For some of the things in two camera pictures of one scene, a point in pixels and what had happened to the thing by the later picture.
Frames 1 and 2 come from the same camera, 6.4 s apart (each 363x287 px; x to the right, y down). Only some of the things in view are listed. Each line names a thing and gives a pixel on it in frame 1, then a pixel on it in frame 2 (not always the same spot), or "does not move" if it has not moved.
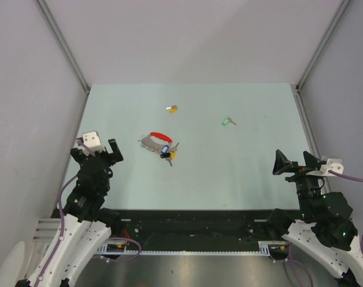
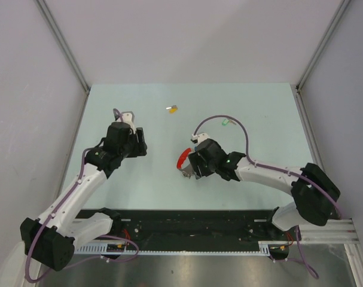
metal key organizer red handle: [146, 142] → [182, 156]
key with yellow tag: [173, 109] does not move
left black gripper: [116, 155] → [140, 146]
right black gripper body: [306, 185] → [205, 168]
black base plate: [179, 226] does not move
